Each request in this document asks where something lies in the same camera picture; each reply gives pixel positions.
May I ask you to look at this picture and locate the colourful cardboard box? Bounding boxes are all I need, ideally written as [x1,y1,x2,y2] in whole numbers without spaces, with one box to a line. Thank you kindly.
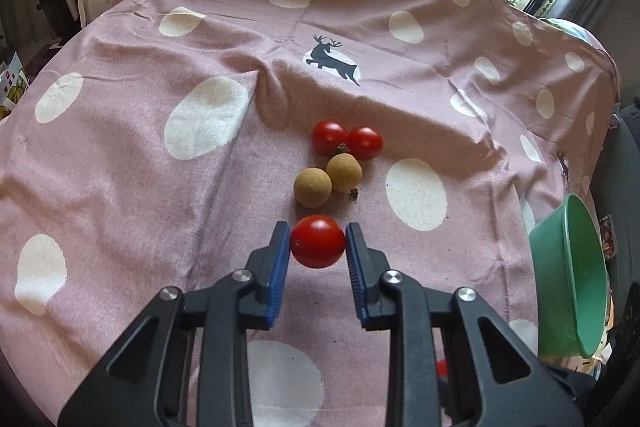
[0,52,31,118]

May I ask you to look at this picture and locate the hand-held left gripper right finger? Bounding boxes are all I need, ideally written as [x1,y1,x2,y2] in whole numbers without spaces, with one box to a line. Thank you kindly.
[345,222,586,427]

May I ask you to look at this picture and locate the pink polka-dot blanket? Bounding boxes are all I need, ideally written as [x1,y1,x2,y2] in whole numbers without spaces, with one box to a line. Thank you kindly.
[0,0,621,427]

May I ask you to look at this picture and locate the green plastic basin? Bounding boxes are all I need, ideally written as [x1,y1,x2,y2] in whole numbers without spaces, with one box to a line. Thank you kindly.
[528,193,612,359]

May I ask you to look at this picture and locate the brown longan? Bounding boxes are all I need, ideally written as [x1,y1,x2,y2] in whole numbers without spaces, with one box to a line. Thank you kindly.
[293,168,333,208]
[326,153,364,192]

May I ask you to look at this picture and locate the red cherry tomato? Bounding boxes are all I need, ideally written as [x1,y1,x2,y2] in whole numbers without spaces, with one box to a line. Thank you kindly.
[312,120,349,156]
[290,215,347,270]
[347,127,384,160]

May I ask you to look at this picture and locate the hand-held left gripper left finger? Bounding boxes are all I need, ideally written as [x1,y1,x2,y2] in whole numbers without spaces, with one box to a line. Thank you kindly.
[57,221,292,427]

